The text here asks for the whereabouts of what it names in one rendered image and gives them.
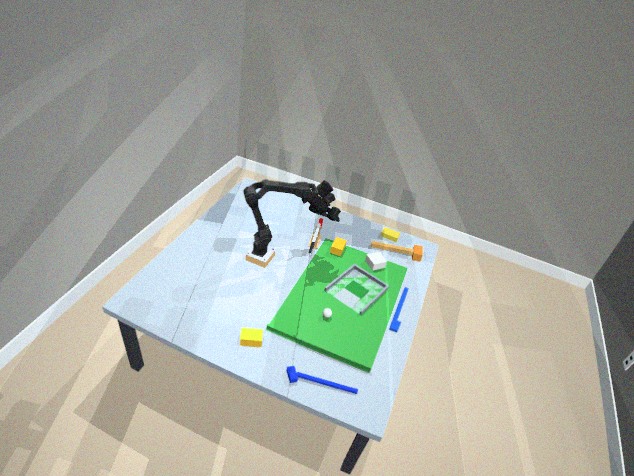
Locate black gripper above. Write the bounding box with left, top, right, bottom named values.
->
left=309, top=198, right=341, bottom=222

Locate green flat mat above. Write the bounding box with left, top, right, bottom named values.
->
left=270, top=238, right=408, bottom=367

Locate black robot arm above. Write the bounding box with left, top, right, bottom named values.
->
left=244, top=179, right=336, bottom=257

